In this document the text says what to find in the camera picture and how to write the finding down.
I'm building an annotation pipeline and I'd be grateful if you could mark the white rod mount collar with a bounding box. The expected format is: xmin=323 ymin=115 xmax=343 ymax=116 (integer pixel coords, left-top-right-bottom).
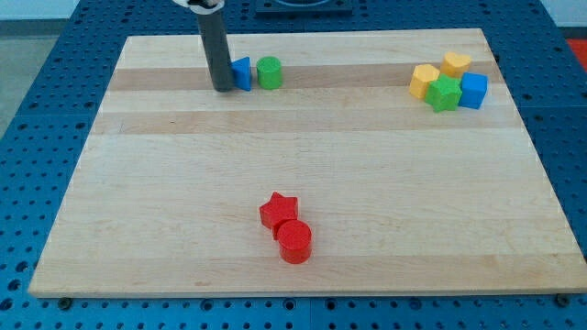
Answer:
xmin=172 ymin=0 xmax=225 ymax=15

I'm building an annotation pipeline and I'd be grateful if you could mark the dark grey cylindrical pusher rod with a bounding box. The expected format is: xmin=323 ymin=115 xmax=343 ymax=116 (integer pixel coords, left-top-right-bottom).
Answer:
xmin=196 ymin=6 xmax=234 ymax=93

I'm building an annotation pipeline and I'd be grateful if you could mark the blue triangle block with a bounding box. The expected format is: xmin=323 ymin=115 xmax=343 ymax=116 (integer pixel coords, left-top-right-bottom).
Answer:
xmin=231 ymin=57 xmax=252 ymax=92

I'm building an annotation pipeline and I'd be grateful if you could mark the green cylinder block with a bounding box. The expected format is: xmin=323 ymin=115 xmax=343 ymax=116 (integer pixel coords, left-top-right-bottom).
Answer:
xmin=256 ymin=56 xmax=282 ymax=90

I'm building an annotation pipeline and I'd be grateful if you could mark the light wooden board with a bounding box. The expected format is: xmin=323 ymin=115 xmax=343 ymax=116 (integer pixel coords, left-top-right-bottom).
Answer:
xmin=28 ymin=28 xmax=586 ymax=299

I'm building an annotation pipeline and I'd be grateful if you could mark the red star block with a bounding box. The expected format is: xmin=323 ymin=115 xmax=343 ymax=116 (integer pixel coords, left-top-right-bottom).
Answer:
xmin=259 ymin=192 xmax=298 ymax=240

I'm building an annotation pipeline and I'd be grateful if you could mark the yellow hexagon block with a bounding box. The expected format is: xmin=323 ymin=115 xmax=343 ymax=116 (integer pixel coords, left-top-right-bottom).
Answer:
xmin=409 ymin=64 xmax=440 ymax=100

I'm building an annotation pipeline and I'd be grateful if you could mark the red cylinder block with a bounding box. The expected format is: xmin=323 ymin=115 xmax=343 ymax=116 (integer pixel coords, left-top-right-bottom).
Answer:
xmin=277 ymin=220 xmax=312 ymax=264

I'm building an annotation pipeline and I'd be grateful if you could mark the green star block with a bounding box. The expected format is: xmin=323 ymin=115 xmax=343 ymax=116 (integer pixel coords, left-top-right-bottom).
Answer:
xmin=425 ymin=73 xmax=462 ymax=113

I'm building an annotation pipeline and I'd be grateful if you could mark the yellow heart block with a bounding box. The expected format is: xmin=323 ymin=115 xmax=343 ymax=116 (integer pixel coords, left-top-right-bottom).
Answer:
xmin=440 ymin=51 xmax=472 ymax=79

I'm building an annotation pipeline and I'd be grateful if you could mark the blue cube block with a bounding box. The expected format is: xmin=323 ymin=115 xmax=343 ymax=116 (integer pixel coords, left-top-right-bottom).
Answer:
xmin=459 ymin=71 xmax=489 ymax=110

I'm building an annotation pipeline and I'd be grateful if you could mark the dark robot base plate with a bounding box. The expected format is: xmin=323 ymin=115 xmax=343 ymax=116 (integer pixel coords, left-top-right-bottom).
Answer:
xmin=254 ymin=0 xmax=353 ymax=17

